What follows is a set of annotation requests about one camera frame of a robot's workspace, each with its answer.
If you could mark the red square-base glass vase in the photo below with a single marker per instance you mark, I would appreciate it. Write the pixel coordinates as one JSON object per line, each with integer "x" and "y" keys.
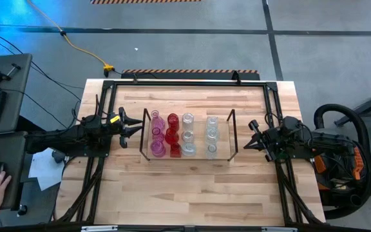
{"x": 175, "y": 150}

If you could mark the clear ribbed cylinder vase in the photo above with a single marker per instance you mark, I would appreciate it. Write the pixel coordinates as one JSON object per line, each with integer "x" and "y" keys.
{"x": 189, "y": 149}

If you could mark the white paper sheet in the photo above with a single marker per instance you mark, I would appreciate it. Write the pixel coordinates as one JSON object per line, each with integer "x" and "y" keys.
{"x": 43, "y": 167}

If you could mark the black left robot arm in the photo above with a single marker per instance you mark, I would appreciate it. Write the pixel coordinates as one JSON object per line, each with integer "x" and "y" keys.
{"x": 63, "y": 138}

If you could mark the small black rail clip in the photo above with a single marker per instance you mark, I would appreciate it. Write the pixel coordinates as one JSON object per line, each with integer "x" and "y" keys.
{"x": 135, "y": 78}

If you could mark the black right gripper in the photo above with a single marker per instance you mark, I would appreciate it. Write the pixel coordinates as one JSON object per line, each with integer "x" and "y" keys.
{"x": 274, "y": 140}

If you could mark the black hazard-striped floor mat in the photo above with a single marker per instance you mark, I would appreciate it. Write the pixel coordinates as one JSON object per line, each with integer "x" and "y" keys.
{"x": 140, "y": 1}
{"x": 188, "y": 74}

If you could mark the large pink ribbed bottle vase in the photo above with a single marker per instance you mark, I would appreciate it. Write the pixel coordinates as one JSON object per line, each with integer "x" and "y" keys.
{"x": 158, "y": 149}

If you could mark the round red glass vase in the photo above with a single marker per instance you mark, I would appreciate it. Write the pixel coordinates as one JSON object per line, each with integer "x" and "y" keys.
{"x": 171, "y": 136}

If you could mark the tall red ribbed vase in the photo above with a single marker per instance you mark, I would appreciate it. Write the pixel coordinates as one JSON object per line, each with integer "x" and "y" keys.
{"x": 173, "y": 120}

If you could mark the clear ribbed narrow-neck vase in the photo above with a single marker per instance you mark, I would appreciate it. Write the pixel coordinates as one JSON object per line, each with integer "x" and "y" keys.
{"x": 211, "y": 151}

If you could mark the wooden shelf with black frame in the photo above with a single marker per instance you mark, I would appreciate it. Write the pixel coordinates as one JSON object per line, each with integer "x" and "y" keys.
{"x": 188, "y": 154}

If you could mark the black round knob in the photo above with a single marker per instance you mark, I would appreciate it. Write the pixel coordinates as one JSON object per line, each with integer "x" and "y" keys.
{"x": 22, "y": 210}

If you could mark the clear square glass vase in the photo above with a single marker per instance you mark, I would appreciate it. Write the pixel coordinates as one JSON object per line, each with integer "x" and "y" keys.
{"x": 212, "y": 121}

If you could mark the pink glass vase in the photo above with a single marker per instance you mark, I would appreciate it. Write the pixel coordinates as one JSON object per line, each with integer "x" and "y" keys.
{"x": 157, "y": 133}
{"x": 157, "y": 122}

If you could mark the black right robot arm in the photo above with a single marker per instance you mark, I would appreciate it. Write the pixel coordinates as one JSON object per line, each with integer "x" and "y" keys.
{"x": 320, "y": 141}

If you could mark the clear diamond-cut glass vase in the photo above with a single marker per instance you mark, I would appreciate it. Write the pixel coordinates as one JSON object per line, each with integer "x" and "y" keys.
{"x": 188, "y": 120}

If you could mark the small orange part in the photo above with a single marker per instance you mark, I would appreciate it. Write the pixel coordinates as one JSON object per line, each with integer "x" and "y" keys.
{"x": 320, "y": 164}

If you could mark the wide clear diamond-pattern vase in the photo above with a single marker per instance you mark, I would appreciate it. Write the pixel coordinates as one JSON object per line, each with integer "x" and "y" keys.
{"x": 212, "y": 135}

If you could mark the grey desk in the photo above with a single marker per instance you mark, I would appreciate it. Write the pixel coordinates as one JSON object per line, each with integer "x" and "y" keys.
{"x": 8, "y": 148}
{"x": 15, "y": 83}

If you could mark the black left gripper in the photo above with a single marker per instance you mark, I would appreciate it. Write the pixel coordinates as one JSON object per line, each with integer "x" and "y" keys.
{"x": 114, "y": 127}

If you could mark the orange and black tool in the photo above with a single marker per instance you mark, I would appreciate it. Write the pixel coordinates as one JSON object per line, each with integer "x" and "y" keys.
{"x": 357, "y": 162}

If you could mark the silver aluminium bracket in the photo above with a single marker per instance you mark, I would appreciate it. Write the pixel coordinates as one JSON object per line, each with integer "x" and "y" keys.
{"x": 99, "y": 228}
{"x": 279, "y": 229}

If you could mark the black rail bracket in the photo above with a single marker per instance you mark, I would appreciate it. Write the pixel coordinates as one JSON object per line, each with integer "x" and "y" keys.
{"x": 236, "y": 77}

